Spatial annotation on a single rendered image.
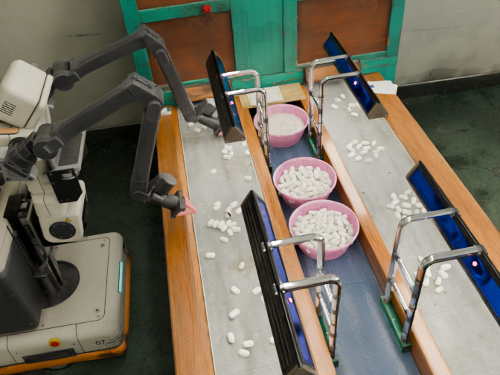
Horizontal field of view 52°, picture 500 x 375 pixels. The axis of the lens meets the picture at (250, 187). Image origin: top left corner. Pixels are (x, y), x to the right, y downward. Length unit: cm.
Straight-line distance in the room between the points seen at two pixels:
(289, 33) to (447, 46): 169
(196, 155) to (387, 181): 86
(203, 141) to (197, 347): 111
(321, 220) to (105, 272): 112
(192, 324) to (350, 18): 170
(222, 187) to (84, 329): 88
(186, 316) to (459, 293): 92
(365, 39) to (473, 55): 154
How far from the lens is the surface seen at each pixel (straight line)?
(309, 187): 218
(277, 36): 265
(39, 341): 253
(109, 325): 244
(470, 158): 365
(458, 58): 417
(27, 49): 363
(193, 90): 266
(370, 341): 181
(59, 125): 177
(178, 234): 201
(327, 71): 276
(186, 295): 182
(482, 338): 182
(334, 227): 201
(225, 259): 193
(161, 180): 187
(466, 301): 189
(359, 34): 279
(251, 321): 176
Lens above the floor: 221
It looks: 42 degrees down
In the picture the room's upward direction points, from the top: 5 degrees counter-clockwise
